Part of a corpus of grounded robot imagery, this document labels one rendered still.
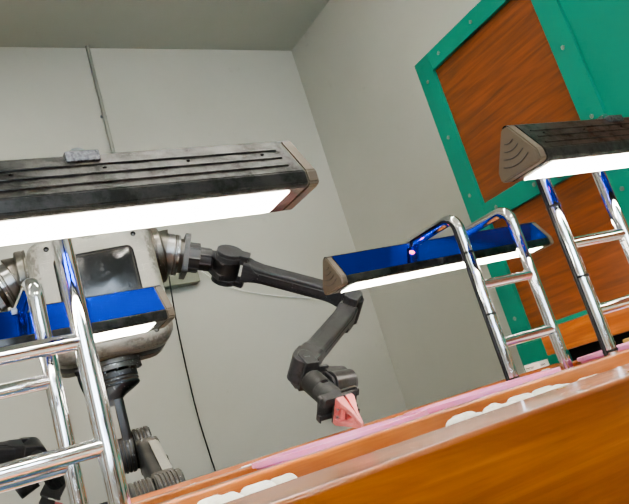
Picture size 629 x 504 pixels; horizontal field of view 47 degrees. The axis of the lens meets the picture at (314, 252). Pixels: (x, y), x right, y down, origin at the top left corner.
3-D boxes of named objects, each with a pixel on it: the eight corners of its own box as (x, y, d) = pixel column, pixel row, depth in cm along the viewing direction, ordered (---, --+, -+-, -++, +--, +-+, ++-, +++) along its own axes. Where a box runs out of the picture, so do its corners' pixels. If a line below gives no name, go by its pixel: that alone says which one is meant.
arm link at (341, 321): (339, 318, 211) (348, 286, 206) (357, 325, 209) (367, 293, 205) (281, 386, 172) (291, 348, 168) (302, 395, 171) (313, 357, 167)
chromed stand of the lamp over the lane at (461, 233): (463, 441, 150) (396, 242, 160) (530, 417, 161) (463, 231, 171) (526, 429, 135) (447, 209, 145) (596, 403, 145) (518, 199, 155)
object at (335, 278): (324, 296, 150) (314, 263, 152) (532, 254, 182) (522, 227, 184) (342, 284, 144) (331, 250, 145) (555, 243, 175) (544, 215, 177)
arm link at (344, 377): (287, 379, 174) (295, 350, 171) (326, 374, 181) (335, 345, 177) (311, 410, 165) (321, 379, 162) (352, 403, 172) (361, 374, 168)
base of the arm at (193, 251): (178, 279, 212) (182, 241, 216) (205, 283, 214) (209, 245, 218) (182, 271, 204) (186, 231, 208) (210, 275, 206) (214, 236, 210)
